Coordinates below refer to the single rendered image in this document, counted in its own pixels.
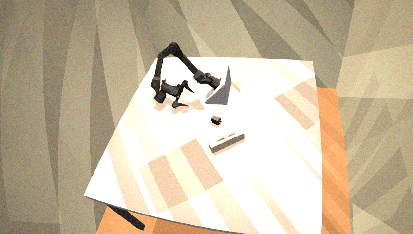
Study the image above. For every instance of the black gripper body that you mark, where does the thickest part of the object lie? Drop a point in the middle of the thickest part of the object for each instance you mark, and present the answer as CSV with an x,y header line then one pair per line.
x,y
175,103

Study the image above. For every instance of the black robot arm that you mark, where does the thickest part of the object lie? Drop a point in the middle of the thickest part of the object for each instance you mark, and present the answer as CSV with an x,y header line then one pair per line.
x,y
199,76

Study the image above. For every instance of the black two-prong plug charger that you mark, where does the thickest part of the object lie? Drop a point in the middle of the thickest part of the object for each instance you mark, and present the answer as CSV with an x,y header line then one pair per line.
x,y
216,120

